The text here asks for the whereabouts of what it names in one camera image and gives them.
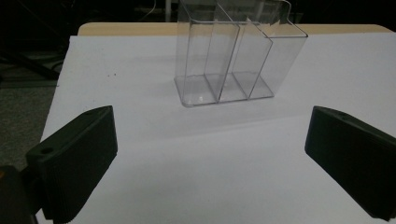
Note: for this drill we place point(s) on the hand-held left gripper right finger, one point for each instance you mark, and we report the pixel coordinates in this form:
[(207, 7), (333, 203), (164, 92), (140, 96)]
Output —
[(355, 161)]

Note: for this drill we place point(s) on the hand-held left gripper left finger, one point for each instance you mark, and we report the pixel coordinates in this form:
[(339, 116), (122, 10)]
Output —
[(74, 161)]

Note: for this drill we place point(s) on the clear acrylic compartment organizer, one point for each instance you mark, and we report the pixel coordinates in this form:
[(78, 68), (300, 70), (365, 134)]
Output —
[(199, 90)]

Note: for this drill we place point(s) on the black metal stand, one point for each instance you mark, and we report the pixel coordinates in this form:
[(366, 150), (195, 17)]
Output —
[(31, 67)]

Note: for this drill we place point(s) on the white table cover sheet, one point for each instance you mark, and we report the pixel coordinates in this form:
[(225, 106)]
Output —
[(202, 161)]

